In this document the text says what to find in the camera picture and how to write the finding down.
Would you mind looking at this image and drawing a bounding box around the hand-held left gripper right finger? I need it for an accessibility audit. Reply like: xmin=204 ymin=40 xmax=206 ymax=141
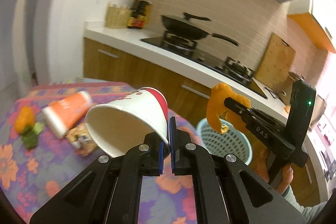
xmin=169 ymin=116 xmax=306 ymax=224

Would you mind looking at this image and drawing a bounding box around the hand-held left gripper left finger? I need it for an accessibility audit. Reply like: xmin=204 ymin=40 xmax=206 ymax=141
xmin=29 ymin=132 xmax=170 ymax=224

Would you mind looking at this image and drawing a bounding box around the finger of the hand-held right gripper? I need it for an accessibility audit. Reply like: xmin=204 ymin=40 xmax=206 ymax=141
xmin=224 ymin=97 xmax=254 ymax=122

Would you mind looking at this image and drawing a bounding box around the large orange peel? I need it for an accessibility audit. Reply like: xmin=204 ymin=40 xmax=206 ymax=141
xmin=206 ymin=83 xmax=251 ymax=134

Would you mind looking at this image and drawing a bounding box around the light blue plastic basket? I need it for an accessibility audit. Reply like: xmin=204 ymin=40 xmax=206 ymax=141
xmin=196 ymin=118 xmax=253 ymax=165

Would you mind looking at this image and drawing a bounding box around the red and white paper cup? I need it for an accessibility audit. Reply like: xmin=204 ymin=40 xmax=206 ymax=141
xmin=84 ymin=87 xmax=168 ymax=158

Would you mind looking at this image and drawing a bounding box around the person's right forearm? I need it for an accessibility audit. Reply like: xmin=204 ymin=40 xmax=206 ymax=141
xmin=282 ymin=186 xmax=328 ymax=216

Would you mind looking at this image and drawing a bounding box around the person's right hand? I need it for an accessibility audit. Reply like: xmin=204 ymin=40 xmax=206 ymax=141
xmin=256 ymin=149 xmax=294 ymax=195

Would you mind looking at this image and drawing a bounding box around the black gas stove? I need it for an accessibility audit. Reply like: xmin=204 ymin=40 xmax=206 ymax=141
xmin=141 ymin=32 xmax=268 ymax=99

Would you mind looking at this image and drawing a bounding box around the wooden cutting board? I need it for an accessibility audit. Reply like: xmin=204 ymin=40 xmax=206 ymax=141
xmin=255 ymin=32 xmax=297 ymax=88

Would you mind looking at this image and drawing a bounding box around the yellow snack packet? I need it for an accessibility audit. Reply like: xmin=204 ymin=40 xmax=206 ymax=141
xmin=66 ymin=123 xmax=101 ymax=157

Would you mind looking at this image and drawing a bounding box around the black wok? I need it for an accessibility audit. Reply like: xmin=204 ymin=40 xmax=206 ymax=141
xmin=160 ymin=12 xmax=239 ymax=46

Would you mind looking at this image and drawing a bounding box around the wooden base cabinet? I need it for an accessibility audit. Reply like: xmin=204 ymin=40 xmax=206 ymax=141
xmin=83 ymin=38 xmax=322 ymax=203

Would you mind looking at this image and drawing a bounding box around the orange white cup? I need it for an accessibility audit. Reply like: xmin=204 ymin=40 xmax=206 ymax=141
xmin=42 ymin=91 xmax=92 ymax=139

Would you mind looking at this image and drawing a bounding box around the yellow oil bottle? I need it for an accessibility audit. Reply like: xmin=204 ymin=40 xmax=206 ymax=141
xmin=146 ymin=2 xmax=152 ymax=28

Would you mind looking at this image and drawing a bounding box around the floral tablecloth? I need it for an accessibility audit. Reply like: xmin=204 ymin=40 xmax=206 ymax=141
xmin=0 ymin=78 xmax=202 ymax=224

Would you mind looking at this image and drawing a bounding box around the red label sauce bottle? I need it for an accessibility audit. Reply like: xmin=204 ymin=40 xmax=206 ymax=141
xmin=136 ymin=1 xmax=147 ymax=29

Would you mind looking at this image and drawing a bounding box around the green vegetable leaf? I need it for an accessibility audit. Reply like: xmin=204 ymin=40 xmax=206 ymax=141
xmin=21 ymin=122 xmax=44 ymax=149

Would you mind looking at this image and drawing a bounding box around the dark sauce bottle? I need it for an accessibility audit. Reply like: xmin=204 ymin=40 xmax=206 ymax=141
xmin=128 ymin=0 xmax=139 ymax=28

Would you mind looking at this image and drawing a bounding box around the beige wicker holder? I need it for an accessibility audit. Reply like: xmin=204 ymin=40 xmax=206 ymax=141
xmin=105 ymin=4 xmax=133 ymax=29

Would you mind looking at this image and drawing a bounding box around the orange fruit piece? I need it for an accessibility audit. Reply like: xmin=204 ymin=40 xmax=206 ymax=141
xmin=14 ymin=106 xmax=36 ymax=134

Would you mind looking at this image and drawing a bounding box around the black power cable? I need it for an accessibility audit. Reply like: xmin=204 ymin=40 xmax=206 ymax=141
xmin=265 ymin=86 xmax=286 ymax=101

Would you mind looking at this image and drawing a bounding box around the white and orange wall cabinet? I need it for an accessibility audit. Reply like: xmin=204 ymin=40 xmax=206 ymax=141
xmin=287 ymin=0 xmax=336 ymax=54

